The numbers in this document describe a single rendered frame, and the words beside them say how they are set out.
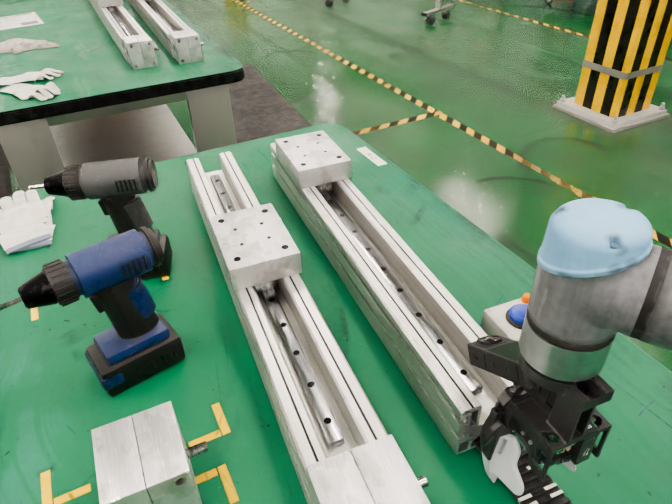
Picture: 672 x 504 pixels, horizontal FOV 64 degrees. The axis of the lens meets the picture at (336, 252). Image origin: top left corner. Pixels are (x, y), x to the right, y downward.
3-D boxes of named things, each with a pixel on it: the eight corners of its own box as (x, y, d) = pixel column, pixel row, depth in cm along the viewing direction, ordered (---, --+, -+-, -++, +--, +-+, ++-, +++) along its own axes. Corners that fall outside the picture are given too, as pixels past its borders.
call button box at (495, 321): (555, 358, 79) (564, 327, 75) (499, 378, 76) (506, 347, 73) (521, 323, 85) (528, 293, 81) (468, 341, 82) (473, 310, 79)
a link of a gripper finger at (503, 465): (497, 523, 58) (528, 469, 54) (467, 476, 63) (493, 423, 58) (519, 516, 60) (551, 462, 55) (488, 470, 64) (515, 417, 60)
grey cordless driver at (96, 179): (176, 276, 98) (147, 168, 85) (62, 291, 95) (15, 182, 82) (179, 252, 104) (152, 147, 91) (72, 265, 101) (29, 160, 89)
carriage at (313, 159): (352, 190, 110) (351, 159, 105) (301, 201, 106) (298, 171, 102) (324, 158, 122) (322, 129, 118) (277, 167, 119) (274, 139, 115)
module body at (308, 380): (389, 481, 64) (391, 439, 59) (310, 513, 62) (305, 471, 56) (236, 184, 125) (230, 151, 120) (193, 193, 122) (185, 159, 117)
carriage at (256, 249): (303, 286, 85) (300, 251, 81) (235, 305, 82) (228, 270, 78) (275, 234, 97) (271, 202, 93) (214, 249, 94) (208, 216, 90)
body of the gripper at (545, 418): (537, 487, 53) (563, 409, 46) (486, 419, 59) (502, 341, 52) (599, 459, 55) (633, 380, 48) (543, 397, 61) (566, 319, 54)
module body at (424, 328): (521, 428, 70) (533, 385, 65) (454, 455, 67) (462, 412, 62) (313, 168, 130) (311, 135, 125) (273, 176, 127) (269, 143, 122)
